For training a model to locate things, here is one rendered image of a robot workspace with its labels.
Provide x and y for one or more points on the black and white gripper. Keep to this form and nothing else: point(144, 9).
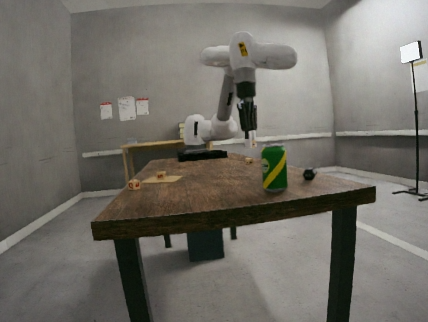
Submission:
point(247, 107)

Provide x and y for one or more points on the beige square mat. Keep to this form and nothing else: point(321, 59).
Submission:
point(169, 179)

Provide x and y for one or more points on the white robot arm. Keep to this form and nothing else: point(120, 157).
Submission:
point(245, 57)

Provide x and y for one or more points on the green drink can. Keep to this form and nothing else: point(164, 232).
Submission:
point(274, 168)

